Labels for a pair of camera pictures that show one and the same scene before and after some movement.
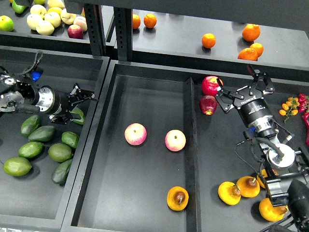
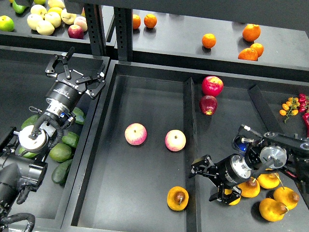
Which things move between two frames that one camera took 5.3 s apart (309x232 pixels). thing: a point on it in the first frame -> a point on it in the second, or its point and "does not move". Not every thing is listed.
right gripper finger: [225, 97] -> [205, 166]
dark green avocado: [61, 171] does not move
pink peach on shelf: [81, 21] does not move
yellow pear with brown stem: [177, 198] does not move
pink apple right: [175, 140] does not move
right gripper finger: [261, 82] -> [235, 194]
